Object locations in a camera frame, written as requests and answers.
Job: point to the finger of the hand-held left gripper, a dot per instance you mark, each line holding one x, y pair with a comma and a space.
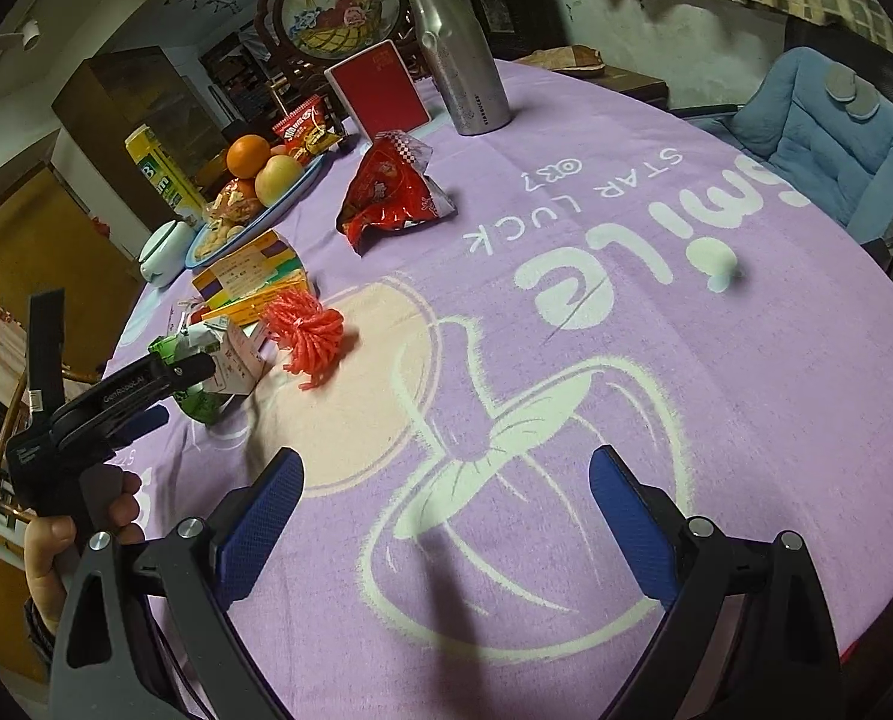
184, 373
142, 424

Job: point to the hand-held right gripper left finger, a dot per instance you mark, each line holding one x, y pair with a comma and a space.
259, 532

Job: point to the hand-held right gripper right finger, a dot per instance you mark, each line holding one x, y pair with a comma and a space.
633, 525

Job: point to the green drink carton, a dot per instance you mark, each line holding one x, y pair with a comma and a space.
236, 356

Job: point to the orange and yellow cardboard box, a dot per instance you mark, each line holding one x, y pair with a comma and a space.
244, 270

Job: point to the person's left hand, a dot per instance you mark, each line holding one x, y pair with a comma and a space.
45, 562

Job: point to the wooden armchair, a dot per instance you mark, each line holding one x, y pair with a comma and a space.
4, 457

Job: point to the white ceramic teapot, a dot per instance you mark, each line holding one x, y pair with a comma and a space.
163, 251

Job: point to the red net bag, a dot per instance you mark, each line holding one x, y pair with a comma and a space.
304, 334

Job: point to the pile of walnut cookies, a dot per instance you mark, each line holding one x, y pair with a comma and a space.
217, 236

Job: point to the red wrapped pastry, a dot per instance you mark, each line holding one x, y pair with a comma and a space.
235, 202

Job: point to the yellow and green box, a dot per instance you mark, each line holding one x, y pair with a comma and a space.
165, 172

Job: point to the blue plate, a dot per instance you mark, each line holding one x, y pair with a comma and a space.
296, 191

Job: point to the apple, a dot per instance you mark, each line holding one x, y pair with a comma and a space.
277, 180

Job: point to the orange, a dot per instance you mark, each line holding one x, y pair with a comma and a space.
247, 156

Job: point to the brown snack packet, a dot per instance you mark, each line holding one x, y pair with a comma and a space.
322, 141

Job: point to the red snack packet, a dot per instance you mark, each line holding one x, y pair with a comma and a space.
300, 127

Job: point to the red foil snack bag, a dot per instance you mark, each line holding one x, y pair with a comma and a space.
386, 187

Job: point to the wooden cabinet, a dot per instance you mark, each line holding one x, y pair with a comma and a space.
139, 97

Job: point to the red and white box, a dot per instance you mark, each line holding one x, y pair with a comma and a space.
379, 94

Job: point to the white ceiling spotlight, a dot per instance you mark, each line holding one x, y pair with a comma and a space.
30, 34

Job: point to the round framed embroidery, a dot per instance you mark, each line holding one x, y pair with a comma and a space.
334, 7

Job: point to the silver metal bottle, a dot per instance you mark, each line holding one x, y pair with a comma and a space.
461, 60

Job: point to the blue cushioned chair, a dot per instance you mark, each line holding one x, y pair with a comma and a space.
813, 142
888, 71

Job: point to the dark wooden side table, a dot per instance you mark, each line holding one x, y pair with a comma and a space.
626, 86

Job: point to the tan wrapped bundle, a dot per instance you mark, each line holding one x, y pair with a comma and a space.
566, 58

